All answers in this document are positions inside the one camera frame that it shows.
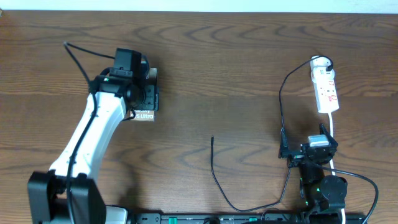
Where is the white power strip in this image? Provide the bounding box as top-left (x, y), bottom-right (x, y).
top-left (310, 55), bottom-right (339, 114)

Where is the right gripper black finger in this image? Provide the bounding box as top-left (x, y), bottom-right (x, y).
top-left (319, 123), bottom-right (338, 146)
top-left (278, 128), bottom-right (290, 159)

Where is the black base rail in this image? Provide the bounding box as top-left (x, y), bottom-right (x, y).
top-left (105, 205), bottom-right (366, 224)

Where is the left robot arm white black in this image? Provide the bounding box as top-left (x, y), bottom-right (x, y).
top-left (27, 48), bottom-right (159, 223)

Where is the Galaxy smartphone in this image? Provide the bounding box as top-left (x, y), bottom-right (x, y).
top-left (129, 68), bottom-right (159, 122)

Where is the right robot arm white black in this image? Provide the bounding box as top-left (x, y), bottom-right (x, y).
top-left (279, 124), bottom-right (348, 223)

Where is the black charger cable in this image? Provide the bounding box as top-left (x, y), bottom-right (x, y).
top-left (210, 55), bottom-right (335, 213)

